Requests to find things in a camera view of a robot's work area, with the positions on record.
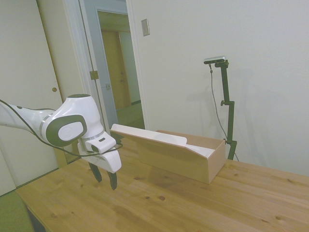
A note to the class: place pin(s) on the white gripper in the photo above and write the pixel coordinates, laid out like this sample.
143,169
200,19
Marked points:
109,160

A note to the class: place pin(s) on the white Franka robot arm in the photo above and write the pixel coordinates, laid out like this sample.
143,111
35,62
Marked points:
72,113

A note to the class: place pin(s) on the brown cardboard box with lid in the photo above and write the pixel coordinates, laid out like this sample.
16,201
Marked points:
178,154

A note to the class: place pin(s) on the green chair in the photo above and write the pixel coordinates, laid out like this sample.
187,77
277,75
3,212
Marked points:
13,212

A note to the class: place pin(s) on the wooden hallway door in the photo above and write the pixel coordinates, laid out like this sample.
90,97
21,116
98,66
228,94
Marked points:
113,70

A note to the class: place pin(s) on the white closet door with knob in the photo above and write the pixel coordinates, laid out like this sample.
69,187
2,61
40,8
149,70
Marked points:
29,91

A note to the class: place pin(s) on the white door with hinge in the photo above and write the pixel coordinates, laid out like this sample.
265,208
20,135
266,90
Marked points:
96,60

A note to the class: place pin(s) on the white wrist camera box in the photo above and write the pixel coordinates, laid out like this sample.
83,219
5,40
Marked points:
100,143

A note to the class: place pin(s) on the black camera stand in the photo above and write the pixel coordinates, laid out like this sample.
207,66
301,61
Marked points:
228,106

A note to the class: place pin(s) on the beige wall switch plate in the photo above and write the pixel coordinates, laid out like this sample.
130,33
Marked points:
145,27

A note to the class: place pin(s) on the grey camera on stand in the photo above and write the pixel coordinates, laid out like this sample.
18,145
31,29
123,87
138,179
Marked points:
214,60

